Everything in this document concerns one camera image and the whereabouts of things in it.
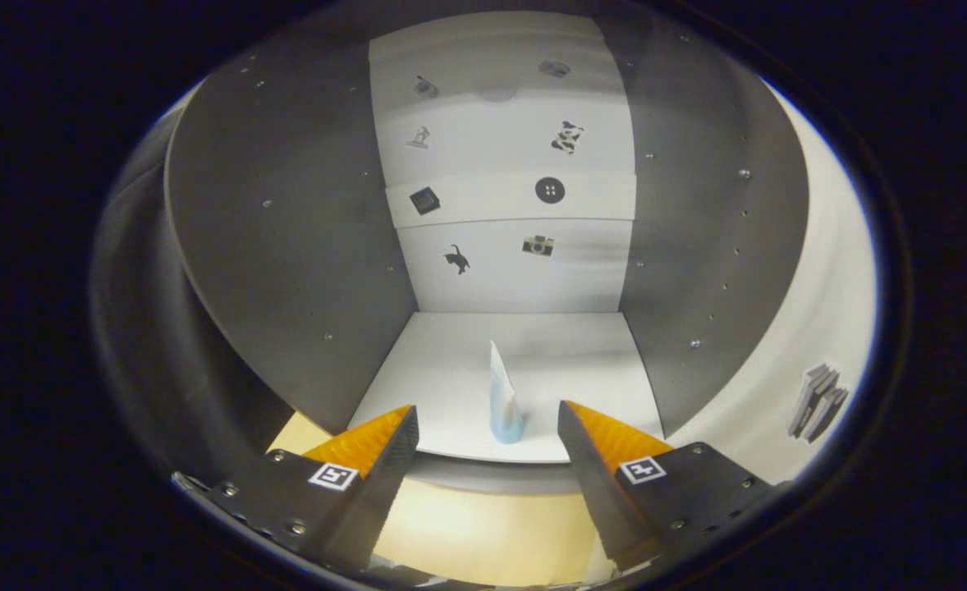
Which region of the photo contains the white and blue tube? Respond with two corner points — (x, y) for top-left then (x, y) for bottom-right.
(488, 339), (525, 445)

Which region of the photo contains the black backdrop cloth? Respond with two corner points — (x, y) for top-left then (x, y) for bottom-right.
(92, 111), (296, 485)

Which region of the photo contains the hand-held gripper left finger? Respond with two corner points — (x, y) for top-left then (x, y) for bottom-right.
(173, 405), (420, 574)

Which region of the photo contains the white cabinet shelf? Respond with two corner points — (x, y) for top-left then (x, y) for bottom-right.
(385, 171), (639, 230)

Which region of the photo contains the dark grey cabinet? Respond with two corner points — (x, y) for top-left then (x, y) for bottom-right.
(163, 8), (813, 496)

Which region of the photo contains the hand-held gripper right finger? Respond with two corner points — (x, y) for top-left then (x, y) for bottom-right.
(557, 401), (780, 574)

